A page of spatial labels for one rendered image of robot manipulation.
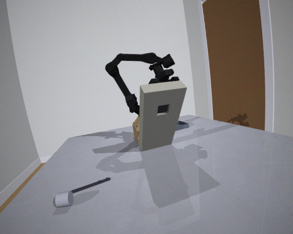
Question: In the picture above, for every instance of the grey cylinder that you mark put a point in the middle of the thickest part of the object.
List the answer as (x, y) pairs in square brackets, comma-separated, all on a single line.
[(64, 199)]

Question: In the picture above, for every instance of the grey flat panel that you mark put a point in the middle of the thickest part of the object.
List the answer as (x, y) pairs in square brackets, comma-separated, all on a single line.
[(160, 107)]

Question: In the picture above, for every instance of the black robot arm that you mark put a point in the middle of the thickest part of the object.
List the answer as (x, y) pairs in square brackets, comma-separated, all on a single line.
[(151, 58)]

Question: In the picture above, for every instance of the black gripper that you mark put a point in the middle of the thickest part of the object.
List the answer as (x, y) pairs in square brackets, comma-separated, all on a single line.
[(157, 80)]

